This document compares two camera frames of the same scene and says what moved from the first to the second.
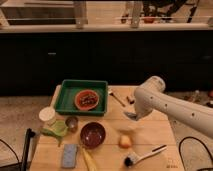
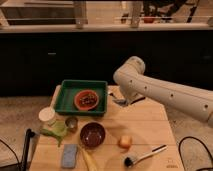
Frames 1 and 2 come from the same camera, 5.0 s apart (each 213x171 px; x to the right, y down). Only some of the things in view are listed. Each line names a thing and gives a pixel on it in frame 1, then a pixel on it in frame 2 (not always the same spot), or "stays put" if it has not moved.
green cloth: x=56 y=129 stays put
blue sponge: x=69 y=159 stays put
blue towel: x=131 y=115 to x=121 y=102
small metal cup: x=71 y=123 stays put
